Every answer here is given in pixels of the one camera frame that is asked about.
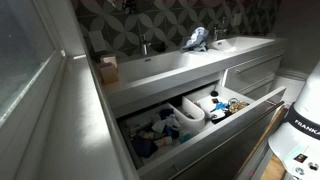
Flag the chrome sink tap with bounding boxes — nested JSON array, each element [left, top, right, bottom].
[[140, 34, 151, 56], [214, 27, 227, 41]]

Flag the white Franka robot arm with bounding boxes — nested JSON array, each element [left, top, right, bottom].
[[268, 62, 320, 180]]

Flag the open white vanity drawer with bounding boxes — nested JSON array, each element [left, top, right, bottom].
[[118, 84, 285, 180]]

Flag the white double sink countertop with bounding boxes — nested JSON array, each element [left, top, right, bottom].
[[104, 36, 287, 117]]

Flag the pile of toiletries in drawer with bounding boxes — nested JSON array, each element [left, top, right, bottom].
[[131, 108, 193, 158]]

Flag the small black object on counter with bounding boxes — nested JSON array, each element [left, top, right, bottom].
[[155, 42, 166, 53]]

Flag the white U-shaped drawer divider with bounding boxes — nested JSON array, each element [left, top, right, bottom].
[[173, 97, 205, 132]]

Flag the beige square cup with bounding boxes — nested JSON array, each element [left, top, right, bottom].
[[100, 55, 118, 67], [99, 63, 119, 84]]

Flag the small black round item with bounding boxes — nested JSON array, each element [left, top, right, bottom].
[[210, 91, 219, 97]]

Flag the blue crumpled towel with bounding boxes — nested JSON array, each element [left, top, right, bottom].
[[181, 27, 209, 52]]

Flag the blue scissors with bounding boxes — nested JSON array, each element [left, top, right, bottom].
[[210, 102, 229, 112]]

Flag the leopard print scrunchie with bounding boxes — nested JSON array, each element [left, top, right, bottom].
[[229, 101, 248, 113]]

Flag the frosted window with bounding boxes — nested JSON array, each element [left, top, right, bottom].
[[0, 0, 62, 126]]

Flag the closed drawer with bar handle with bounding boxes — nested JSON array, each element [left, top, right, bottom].
[[222, 55, 282, 94]]

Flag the white wall outlet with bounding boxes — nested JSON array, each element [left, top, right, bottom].
[[89, 31, 106, 52]]

